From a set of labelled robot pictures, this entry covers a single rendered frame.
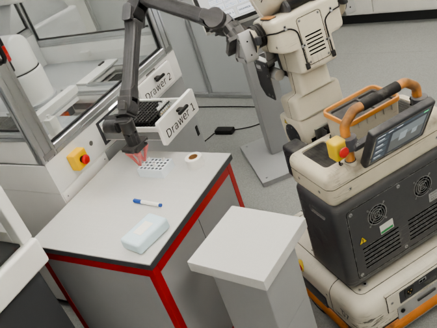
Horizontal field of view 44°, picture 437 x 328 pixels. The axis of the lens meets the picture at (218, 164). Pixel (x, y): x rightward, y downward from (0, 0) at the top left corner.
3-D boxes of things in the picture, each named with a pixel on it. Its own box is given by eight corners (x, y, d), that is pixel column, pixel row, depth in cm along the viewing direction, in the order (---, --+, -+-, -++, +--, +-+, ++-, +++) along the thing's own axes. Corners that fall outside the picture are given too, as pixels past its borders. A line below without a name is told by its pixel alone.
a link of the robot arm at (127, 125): (127, 121, 203) (133, 113, 208) (112, 122, 206) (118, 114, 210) (133, 136, 207) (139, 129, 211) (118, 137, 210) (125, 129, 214)
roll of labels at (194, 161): (188, 172, 211) (185, 164, 209) (186, 163, 217) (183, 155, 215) (205, 166, 211) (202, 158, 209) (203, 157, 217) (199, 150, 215)
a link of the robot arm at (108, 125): (125, 99, 205) (138, 104, 212) (100, 101, 209) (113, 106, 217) (123, 130, 203) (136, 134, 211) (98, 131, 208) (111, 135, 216)
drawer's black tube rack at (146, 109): (173, 112, 241) (169, 100, 238) (153, 135, 229) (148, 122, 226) (135, 114, 253) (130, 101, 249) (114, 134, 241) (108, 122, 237)
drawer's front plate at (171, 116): (199, 109, 241) (191, 88, 235) (166, 146, 221) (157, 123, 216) (196, 109, 242) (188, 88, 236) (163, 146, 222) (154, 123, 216)
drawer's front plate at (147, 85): (175, 79, 279) (168, 60, 273) (145, 108, 259) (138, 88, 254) (172, 79, 280) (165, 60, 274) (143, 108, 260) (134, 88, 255)
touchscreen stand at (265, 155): (333, 159, 323) (298, -5, 270) (263, 187, 320) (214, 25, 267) (302, 126, 365) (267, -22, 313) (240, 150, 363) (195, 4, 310)
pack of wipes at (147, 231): (153, 220, 191) (148, 211, 188) (171, 226, 185) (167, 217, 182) (123, 248, 182) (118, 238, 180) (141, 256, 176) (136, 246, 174)
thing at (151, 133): (193, 109, 240) (188, 96, 237) (164, 140, 223) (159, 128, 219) (124, 110, 261) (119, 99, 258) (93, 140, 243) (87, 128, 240)
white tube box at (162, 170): (175, 166, 218) (172, 158, 216) (164, 178, 212) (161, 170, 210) (151, 164, 224) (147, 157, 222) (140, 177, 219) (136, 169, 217)
